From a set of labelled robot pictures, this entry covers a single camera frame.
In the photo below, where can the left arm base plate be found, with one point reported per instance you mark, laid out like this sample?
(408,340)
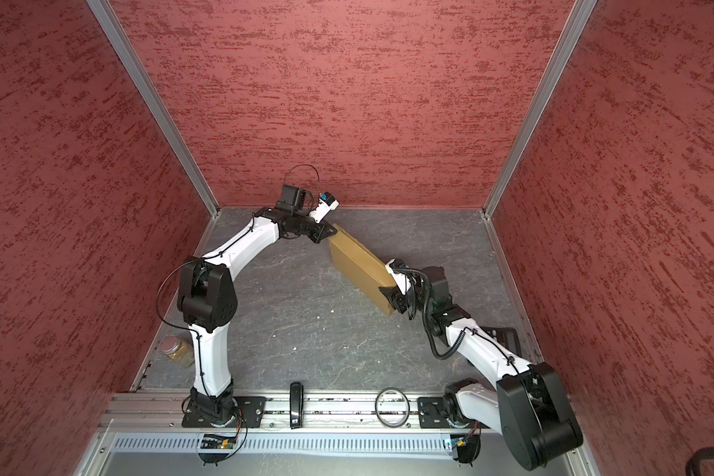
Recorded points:
(243,411)

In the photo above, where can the brown cardboard box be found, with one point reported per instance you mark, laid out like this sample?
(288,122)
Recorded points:
(361,267)

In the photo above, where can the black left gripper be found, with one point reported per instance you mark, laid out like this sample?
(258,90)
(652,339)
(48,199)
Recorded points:
(322,231)

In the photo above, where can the aluminium front rail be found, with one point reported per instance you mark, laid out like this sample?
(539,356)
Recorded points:
(159,411)

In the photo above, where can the small glass jar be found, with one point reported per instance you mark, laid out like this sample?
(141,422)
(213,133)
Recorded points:
(178,350)

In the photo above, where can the black calculator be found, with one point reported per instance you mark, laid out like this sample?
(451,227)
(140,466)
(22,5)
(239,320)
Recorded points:
(507,337)

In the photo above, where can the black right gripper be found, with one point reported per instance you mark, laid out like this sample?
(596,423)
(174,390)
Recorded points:
(395,297)

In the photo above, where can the black handheld device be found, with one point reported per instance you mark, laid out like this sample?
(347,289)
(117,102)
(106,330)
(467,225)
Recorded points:
(296,405)

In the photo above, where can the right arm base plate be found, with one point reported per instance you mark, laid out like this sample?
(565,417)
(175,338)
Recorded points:
(437,413)

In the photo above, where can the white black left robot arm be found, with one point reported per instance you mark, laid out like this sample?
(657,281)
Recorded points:
(207,296)

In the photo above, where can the white slotted cable duct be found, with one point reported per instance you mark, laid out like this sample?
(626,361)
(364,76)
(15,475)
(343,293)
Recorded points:
(401,445)

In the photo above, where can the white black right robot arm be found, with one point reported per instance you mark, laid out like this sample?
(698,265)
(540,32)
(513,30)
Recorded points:
(524,402)

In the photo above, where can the left rear aluminium corner post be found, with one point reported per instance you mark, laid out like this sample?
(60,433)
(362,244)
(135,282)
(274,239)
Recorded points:
(112,28)

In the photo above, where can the aluminium corner post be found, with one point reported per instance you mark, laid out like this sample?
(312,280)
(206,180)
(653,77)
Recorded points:
(573,28)
(112,28)

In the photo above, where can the right rear aluminium corner post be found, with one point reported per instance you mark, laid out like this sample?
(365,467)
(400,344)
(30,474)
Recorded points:
(573,28)

